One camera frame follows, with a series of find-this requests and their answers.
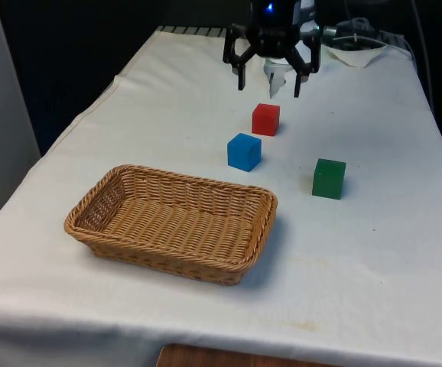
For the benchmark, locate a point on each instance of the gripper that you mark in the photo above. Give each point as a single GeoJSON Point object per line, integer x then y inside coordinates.
{"type": "Point", "coordinates": [274, 34]}

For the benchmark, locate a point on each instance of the blue cube block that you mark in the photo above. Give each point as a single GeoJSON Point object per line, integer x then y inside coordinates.
{"type": "Point", "coordinates": [244, 153]}

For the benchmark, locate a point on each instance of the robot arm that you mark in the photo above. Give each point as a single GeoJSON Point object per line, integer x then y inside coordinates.
{"type": "Point", "coordinates": [316, 26]}

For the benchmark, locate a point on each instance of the wicker basket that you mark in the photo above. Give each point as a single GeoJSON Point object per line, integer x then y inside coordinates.
{"type": "Point", "coordinates": [167, 229]}

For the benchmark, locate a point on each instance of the red cube block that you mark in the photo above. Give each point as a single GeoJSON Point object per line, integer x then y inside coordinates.
{"type": "Point", "coordinates": [265, 120]}

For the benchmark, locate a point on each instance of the green cube block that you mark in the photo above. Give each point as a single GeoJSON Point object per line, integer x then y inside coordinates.
{"type": "Point", "coordinates": [328, 179]}

